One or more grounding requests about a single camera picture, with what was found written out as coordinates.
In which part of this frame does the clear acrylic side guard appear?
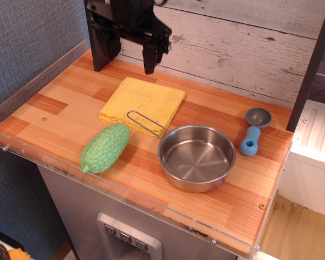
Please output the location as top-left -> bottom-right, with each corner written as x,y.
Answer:
0,40 -> 90,122

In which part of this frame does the stainless steel pan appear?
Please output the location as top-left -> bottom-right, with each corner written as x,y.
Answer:
127,110 -> 237,193

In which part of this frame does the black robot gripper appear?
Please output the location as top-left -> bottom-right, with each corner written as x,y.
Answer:
86,1 -> 172,74

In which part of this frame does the blue grey toy spoon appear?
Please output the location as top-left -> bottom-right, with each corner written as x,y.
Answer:
239,107 -> 272,157

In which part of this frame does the grey toy fridge cabinet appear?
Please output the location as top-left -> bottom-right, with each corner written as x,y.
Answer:
38,166 -> 237,259

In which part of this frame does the silver dispenser panel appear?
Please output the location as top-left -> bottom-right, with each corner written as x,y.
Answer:
96,212 -> 163,259

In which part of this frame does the yellow cloth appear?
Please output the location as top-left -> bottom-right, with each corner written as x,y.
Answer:
99,77 -> 186,136

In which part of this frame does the dark frame post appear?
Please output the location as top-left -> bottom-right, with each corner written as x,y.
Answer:
286,18 -> 325,132
84,0 -> 107,72

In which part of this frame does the green bitter melon toy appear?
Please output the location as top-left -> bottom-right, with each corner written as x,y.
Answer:
80,123 -> 130,174

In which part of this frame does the dark left frame post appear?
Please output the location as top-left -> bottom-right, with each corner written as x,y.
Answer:
84,0 -> 107,72

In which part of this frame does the dark right frame post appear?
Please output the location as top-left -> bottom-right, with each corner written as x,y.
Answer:
286,18 -> 325,132

